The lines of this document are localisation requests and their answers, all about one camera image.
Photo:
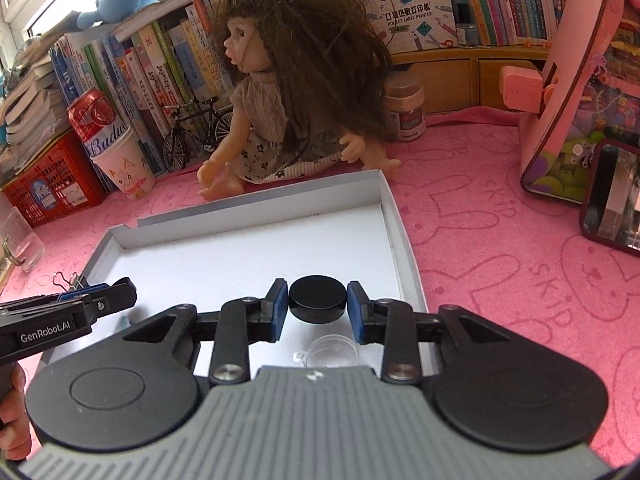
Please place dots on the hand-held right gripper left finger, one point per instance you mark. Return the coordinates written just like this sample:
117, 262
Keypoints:
281, 310

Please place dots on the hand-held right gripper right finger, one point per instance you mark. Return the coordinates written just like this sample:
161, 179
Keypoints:
356, 312

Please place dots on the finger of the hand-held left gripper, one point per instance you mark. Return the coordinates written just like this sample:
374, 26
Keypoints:
82, 292
112, 297

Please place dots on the black round puck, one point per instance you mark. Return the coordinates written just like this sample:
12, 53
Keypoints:
317, 297

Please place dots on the clear plastic lid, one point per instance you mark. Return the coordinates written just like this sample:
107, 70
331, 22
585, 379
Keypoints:
332, 350

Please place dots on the white cardboard box tray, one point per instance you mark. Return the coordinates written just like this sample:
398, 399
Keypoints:
225, 260

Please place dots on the person's left hand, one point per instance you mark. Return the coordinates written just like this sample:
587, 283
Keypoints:
15, 425

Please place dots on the black binder clip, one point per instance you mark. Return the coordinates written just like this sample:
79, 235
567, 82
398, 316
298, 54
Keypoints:
67, 281

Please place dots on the clear plastic cup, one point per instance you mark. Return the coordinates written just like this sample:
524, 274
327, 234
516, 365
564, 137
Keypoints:
20, 240

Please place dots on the large red plastic basket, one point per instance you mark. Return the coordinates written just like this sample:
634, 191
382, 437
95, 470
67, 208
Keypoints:
55, 185

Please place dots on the white paper cup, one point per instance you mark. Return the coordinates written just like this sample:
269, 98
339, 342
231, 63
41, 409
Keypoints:
125, 167

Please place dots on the pink printed tablecloth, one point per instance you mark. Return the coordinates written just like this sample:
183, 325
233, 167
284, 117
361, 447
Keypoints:
500, 285

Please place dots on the red beer can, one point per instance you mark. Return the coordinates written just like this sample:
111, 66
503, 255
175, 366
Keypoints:
97, 120

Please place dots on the black model bicycle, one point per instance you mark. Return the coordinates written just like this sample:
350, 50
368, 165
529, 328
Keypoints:
195, 130

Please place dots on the stack of lying books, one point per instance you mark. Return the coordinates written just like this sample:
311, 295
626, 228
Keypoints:
30, 105

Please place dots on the small glass jar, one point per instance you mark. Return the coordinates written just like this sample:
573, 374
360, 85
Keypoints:
406, 107

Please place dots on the brown haired doll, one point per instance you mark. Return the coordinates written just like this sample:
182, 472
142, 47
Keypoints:
300, 75

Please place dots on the row of upright books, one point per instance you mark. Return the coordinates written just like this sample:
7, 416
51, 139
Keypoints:
160, 65

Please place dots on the wooden drawer shelf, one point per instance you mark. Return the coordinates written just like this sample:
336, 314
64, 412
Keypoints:
475, 75

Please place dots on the black smartphone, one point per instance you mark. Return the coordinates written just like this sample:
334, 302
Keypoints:
612, 195

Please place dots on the label printer box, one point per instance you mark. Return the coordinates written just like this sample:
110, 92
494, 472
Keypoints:
405, 12

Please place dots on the pink triangular miniature house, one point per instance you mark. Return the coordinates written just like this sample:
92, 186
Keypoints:
565, 85

